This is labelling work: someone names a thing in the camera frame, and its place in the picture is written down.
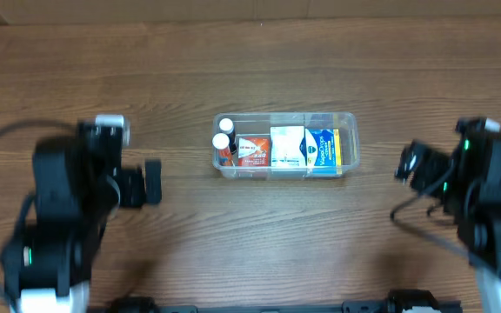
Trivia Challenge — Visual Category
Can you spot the orange bottle white cap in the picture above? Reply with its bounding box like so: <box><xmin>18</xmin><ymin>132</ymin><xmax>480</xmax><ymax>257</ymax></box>
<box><xmin>212</xmin><ymin>133</ymin><xmax>234</xmax><ymax>166</ymax></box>

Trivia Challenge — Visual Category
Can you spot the black bottle white cap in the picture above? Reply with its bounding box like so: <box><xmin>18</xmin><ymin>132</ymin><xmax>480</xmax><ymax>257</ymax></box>
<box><xmin>218</xmin><ymin>118</ymin><xmax>237</xmax><ymax>154</ymax></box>

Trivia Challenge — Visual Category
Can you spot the blue yellow VapoDrops box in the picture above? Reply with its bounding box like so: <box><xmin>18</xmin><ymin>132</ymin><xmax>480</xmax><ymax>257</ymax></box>
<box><xmin>304</xmin><ymin>128</ymin><xmax>343</xmax><ymax>176</ymax></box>

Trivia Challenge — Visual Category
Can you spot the clear plastic container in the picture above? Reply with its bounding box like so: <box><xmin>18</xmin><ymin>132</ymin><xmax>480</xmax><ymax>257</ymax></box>
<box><xmin>212</xmin><ymin>111</ymin><xmax>360</xmax><ymax>179</ymax></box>

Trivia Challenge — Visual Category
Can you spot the red medicine box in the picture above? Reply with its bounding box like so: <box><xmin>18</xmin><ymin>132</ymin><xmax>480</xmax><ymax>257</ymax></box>
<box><xmin>237</xmin><ymin>137</ymin><xmax>271</xmax><ymax>167</ymax></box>

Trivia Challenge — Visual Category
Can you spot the white medicine box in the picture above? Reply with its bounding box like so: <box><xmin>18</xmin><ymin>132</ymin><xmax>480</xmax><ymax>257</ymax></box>
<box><xmin>271</xmin><ymin>126</ymin><xmax>305</xmax><ymax>168</ymax></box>

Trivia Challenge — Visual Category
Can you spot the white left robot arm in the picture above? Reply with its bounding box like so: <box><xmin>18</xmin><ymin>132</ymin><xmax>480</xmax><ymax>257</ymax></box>
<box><xmin>0</xmin><ymin>115</ymin><xmax>162</xmax><ymax>312</ymax></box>

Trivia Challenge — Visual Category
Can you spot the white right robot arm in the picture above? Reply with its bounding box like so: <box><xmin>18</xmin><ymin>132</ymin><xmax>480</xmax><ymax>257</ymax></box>
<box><xmin>390</xmin><ymin>117</ymin><xmax>501</xmax><ymax>312</ymax></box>

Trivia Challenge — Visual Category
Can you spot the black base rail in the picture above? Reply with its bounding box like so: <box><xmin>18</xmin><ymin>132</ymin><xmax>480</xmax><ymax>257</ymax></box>
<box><xmin>87</xmin><ymin>289</ymin><xmax>464</xmax><ymax>313</ymax></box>

